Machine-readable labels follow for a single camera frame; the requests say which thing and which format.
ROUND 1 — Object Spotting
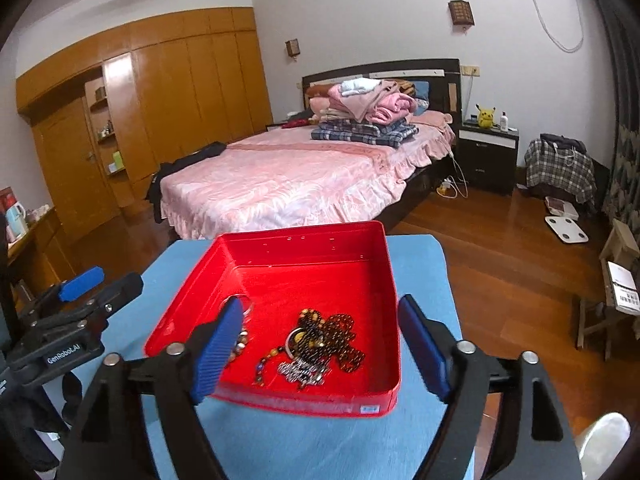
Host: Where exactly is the black clothing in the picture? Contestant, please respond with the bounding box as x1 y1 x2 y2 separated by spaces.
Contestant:
146 142 227 223

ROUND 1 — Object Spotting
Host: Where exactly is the white wall cable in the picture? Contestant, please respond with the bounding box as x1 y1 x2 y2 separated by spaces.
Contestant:
520 0 586 53

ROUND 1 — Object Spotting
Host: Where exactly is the wooden stool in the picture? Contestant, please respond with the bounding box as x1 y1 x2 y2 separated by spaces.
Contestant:
575 220 640 361

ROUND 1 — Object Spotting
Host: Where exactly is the silver metal ring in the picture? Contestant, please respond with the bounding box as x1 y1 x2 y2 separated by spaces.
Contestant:
227 296 256 319

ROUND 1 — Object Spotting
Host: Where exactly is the bed with pink cover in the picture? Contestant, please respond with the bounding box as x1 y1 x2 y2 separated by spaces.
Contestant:
160 58 461 241

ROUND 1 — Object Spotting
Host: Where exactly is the white electric kettle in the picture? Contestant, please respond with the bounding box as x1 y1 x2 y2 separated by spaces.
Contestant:
5 205 29 242

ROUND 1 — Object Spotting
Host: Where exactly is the blue plaid folded blanket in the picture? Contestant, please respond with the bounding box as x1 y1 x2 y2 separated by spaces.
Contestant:
311 119 420 149

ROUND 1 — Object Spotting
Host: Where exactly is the red tin box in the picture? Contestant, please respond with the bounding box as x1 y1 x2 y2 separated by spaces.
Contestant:
144 220 403 418

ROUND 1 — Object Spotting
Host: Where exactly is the large wooden wall lamp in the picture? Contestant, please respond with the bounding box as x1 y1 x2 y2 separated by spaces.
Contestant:
448 0 475 29

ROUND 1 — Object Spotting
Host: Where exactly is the patterned grey curtain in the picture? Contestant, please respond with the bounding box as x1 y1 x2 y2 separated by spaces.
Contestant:
590 0 640 241

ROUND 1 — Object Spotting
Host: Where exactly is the dark nightstand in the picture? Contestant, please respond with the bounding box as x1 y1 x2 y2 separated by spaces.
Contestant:
457 120 521 196

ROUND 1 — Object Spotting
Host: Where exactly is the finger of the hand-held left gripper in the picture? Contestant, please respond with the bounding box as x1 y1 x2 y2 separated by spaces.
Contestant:
22 273 145 337
19 266 106 321

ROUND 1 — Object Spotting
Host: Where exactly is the wooden desk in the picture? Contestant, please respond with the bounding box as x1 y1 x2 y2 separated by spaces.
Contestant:
0 205 76 311

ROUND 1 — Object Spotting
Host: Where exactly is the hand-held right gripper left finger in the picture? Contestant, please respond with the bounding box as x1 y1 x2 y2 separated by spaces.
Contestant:
59 297 245 480

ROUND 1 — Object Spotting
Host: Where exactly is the silver chain necklace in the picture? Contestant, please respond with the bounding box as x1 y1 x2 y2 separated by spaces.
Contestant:
277 357 332 390

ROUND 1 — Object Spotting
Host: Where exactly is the dark wooden headboard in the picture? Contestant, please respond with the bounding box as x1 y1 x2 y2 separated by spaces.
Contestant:
301 58 461 116

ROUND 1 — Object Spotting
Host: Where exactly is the white labelled box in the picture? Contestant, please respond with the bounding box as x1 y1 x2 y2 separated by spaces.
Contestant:
605 259 640 316

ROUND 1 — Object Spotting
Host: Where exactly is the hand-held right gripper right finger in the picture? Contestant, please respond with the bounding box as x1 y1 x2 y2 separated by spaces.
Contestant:
397 294 583 480

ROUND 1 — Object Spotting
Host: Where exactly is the pink folded clothes pile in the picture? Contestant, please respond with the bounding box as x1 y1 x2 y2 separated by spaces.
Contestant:
307 79 418 125

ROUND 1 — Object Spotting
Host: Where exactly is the plaid bag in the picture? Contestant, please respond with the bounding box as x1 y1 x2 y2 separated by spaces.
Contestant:
524 133 598 206

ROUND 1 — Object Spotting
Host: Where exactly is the multicolour bead bracelet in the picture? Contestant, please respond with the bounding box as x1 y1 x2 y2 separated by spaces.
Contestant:
227 327 251 363

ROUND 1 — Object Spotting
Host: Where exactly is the wooden wardrobe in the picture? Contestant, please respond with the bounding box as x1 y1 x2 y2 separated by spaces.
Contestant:
15 7 273 246

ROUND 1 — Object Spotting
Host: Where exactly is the dark cloth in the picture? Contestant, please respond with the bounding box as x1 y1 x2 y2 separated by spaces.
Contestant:
0 375 83 472

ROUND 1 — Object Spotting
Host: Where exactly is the white round object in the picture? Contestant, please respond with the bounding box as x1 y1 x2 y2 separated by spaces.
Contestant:
575 412 633 480

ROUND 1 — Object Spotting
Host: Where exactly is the white folded cloth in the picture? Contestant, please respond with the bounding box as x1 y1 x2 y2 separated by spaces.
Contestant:
341 79 381 97

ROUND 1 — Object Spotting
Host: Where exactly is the brown bead necklace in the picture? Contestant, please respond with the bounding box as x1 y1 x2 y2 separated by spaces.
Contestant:
290 309 368 373

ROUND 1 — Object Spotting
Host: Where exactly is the white bathroom scale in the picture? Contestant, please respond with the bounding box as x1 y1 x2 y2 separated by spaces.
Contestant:
545 215 590 246

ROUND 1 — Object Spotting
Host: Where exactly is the white flat box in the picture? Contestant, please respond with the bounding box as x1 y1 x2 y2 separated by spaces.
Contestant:
545 196 581 218

